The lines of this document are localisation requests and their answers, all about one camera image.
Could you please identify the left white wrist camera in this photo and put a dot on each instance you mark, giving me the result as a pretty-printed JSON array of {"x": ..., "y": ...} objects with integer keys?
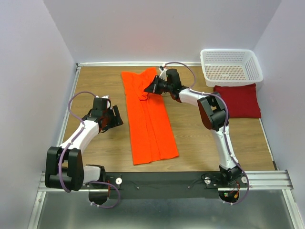
[{"x": 101, "y": 103}]

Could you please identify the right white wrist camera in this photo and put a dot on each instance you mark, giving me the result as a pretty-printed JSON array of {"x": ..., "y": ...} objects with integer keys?
[{"x": 163, "y": 70}]

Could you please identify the orange t shirt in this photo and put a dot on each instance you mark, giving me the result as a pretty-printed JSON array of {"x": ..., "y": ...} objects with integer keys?
[{"x": 151, "y": 135}]

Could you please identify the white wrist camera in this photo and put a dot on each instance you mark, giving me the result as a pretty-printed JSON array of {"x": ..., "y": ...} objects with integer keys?
[
  {"x": 101, "y": 103},
  {"x": 163, "y": 70}
]

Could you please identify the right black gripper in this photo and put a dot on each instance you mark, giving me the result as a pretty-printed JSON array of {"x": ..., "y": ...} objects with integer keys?
[{"x": 153, "y": 87}]

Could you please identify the white plastic basket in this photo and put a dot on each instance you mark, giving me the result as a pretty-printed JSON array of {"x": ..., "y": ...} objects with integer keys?
[{"x": 230, "y": 67}]

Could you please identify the aluminium rail frame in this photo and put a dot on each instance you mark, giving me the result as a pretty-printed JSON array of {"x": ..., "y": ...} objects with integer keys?
[{"x": 266, "y": 205}]

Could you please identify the folded dark red t shirt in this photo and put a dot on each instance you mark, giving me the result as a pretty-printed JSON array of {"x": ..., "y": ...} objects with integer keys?
[{"x": 240, "y": 100}]

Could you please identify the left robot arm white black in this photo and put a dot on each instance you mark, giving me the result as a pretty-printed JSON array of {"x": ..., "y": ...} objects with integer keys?
[{"x": 64, "y": 166}]

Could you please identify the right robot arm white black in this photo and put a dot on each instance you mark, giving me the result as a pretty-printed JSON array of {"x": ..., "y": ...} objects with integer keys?
[{"x": 214, "y": 115}]

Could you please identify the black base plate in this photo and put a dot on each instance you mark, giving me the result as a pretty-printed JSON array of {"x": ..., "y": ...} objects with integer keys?
[{"x": 164, "y": 185}]

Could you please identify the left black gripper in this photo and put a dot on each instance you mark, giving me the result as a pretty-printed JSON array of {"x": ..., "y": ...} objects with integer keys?
[{"x": 116, "y": 120}]

